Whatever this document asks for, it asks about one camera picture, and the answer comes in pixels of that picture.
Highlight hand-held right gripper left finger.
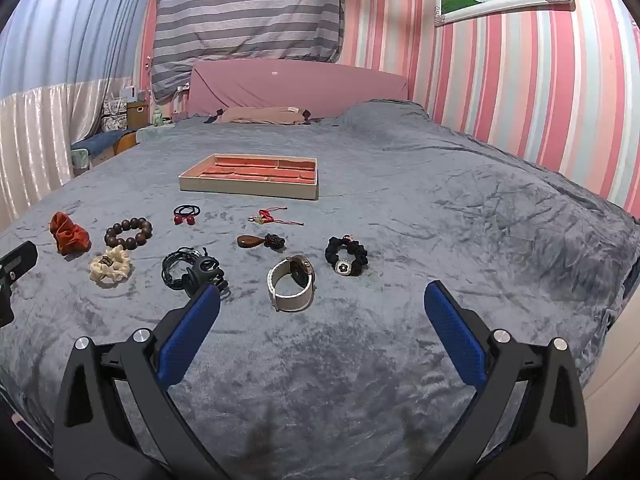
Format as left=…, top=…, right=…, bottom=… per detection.
left=52, top=282, right=231, bottom=480

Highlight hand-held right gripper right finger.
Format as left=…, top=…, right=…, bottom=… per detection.
left=420, top=280, right=590, bottom=480

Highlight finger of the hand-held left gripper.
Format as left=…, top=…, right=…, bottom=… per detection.
left=0, top=241, right=38, bottom=328

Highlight rust orange scrunchie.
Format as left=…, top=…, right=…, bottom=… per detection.
left=49, top=211, right=92, bottom=256

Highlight black cord bracelet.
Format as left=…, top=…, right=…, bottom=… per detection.
left=161, top=246, right=208, bottom=291

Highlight cream scrunchie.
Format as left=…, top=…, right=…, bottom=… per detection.
left=89, top=246, right=133, bottom=289

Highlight wristwatch with white mesh band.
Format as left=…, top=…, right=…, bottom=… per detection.
left=266, top=255, right=317, bottom=313

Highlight wooden pendant with dark cord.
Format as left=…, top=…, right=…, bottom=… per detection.
left=236, top=232, right=287, bottom=252

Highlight black scrunchie with charm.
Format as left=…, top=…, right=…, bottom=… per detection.
left=325, top=234, right=368, bottom=278

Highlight beige tray with red lining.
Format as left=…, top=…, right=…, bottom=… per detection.
left=178, top=153, right=320, bottom=202

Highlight white sheer curtain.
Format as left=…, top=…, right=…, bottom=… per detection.
left=0, top=77, right=133, bottom=231

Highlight grey plush blanket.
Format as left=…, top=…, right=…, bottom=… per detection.
left=0, top=100, right=640, bottom=480

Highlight patterned storage box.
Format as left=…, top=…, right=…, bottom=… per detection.
left=101, top=97, right=128, bottom=133

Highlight brown storage box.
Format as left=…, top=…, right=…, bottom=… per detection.
left=126, top=101, right=151, bottom=131

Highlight tan pillow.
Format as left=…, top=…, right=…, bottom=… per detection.
left=217, top=106, right=311, bottom=125

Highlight blue curtain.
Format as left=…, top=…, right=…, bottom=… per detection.
left=0, top=0, right=161, bottom=103

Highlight pink headboard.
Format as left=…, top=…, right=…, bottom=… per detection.
left=186, top=60, right=410, bottom=117

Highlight grey striped quilt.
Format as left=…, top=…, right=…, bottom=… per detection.
left=151, top=0, right=356, bottom=103

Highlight brown wooden bead bracelet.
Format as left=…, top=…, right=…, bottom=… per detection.
left=104, top=217, right=153, bottom=251

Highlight black hair ties with red balls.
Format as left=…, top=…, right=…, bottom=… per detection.
left=173, top=203, right=202, bottom=226

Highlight red cord bracelet with charms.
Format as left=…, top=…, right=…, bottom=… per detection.
left=248, top=206, right=305, bottom=227

